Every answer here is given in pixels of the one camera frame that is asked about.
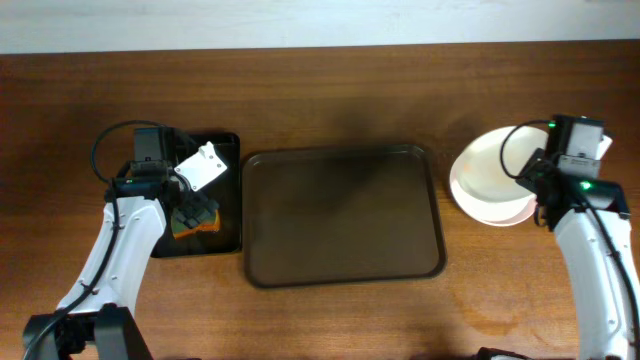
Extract small black tray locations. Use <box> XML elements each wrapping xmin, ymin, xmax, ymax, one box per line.
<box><xmin>152</xmin><ymin>131</ymin><xmax>242</xmax><ymax>258</ymax></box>

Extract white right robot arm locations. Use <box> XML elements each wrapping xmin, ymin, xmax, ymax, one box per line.
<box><xmin>516</xmin><ymin>148</ymin><xmax>639</xmax><ymax>359</ymax></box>

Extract yellow green sponge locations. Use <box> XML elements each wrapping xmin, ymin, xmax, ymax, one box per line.
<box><xmin>171</xmin><ymin>210</ymin><xmax>221</xmax><ymax>240</ymax></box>

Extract white plate with sauce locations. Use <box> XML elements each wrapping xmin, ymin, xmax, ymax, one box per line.
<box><xmin>464</xmin><ymin>197</ymin><xmax>536</xmax><ymax>227</ymax></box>

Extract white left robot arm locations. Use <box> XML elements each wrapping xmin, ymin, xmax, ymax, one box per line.
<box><xmin>23</xmin><ymin>176</ymin><xmax>219</xmax><ymax>359</ymax></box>

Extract brown plastic serving tray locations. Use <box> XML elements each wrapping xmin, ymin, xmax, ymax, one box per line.
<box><xmin>242</xmin><ymin>144</ymin><xmax>447</xmax><ymax>289</ymax></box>

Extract white round plate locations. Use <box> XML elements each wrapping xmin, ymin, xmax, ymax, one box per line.
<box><xmin>449</xmin><ymin>126</ymin><xmax>547</xmax><ymax>215</ymax></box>

